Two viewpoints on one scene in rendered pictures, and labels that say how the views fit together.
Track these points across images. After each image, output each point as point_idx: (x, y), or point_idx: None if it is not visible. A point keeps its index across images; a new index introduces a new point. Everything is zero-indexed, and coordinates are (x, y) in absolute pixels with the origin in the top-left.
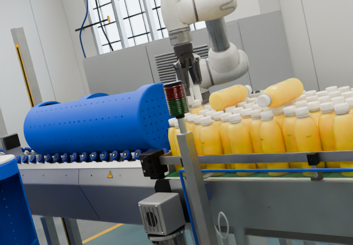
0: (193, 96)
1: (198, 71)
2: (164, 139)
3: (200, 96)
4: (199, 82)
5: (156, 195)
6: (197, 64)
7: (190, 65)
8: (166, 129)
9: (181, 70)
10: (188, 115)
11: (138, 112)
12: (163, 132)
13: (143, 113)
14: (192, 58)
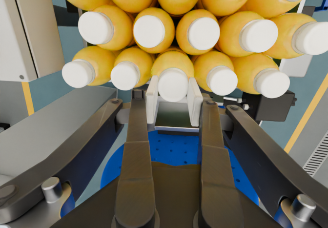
0: (195, 84)
1: (101, 123)
2: (186, 139)
3: (154, 79)
4: (133, 99)
5: (283, 66)
6: (77, 154)
7: (159, 167)
8: (176, 149)
9: (281, 163)
10: (261, 47)
11: (256, 196)
12: (186, 147)
13: (241, 189)
14: (116, 207)
